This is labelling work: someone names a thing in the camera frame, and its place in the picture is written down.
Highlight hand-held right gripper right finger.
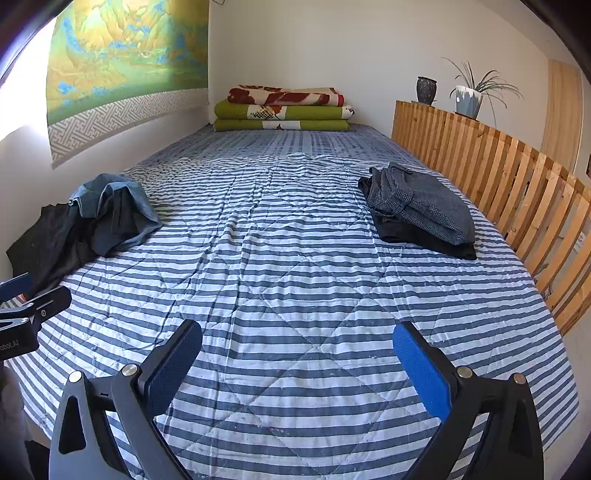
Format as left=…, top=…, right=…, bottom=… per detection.
left=392, top=322, right=546, bottom=480

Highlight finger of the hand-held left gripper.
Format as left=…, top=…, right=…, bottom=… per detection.
left=0, top=272, right=34, bottom=304
left=0, top=285, right=73, bottom=331

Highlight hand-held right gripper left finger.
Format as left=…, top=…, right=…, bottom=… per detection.
left=48, top=318, right=204, bottom=480

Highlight black pants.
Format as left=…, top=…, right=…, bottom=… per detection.
left=6, top=191, right=121, bottom=296

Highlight blue denim jeans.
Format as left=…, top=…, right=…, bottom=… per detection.
left=69, top=173, right=163, bottom=252

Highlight black folded garment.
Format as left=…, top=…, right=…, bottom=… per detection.
left=358, top=178, right=477, bottom=260

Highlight grey checked folded garment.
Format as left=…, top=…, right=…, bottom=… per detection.
left=365, top=161, right=475, bottom=245

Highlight striped blue white quilt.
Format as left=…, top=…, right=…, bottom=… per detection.
left=4, top=124, right=580, bottom=480

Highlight plain green folded blanket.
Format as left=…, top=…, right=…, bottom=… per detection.
left=212, top=119, right=352, bottom=133

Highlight green patterned folded blanket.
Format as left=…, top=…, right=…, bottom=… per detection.
left=213, top=100, right=355, bottom=121

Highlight potted spider plant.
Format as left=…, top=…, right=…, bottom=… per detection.
left=441, top=56, right=525, bottom=130

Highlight dark ceramic plant pot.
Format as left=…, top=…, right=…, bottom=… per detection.
left=416, top=76, right=438, bottom=106

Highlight light wooden board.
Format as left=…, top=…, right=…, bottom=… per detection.
left=541, top=59, right=583, bottom=176

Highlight red floral folded blanket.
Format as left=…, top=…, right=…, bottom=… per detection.
left=227, top=84, right=346, bottom=108

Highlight wooden slatted bed frame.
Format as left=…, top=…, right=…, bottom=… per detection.
left=392, top=99, right=591, bottom=335

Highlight landscape wall poster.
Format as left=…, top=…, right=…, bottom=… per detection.
left=46, top=0, right=209, bottom=169

